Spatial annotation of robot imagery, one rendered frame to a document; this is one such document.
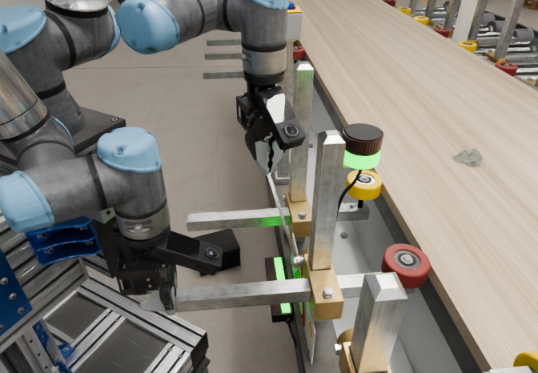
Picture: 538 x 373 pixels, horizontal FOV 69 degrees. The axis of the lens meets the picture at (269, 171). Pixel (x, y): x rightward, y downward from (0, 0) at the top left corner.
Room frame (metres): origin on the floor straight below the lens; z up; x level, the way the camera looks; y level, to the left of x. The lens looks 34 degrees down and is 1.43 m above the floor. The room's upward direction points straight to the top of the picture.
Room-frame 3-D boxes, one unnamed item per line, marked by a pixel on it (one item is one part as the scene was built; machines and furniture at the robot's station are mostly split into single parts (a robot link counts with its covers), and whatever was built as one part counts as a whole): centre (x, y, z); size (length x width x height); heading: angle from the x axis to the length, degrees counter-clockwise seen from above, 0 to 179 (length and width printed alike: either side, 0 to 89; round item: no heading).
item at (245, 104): (0.67, 0.01, 1.13); 0.09 x 0.08 x 0.12; 26
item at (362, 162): (0.52, -0.14, 1.11); 0.06 x 0.06 x 0.02
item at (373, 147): (0.52, -0.14, 1.14); 0.06 x 0.06 x 0.02
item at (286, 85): (1.03, -0.04, 0.93); 0.05 x 0.05 x 0.45; 6
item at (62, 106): (0.74, 0.47, 1.09); 0.15 x 0.15 x 0.10
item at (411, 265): (0.49, -0.25, 0.85); 0.08 x 0.08 x 0.11
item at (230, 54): (1.96, 0.10, 0.81); 0.44 x 0.03 x 0.04; 96
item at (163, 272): (0.45, 0.20, 0.97); 0.09 x 0.08 x 0.12; 96
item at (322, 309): (0.49, -0.10, 0.85); 0.14 x 0.06 x 0.05; 6
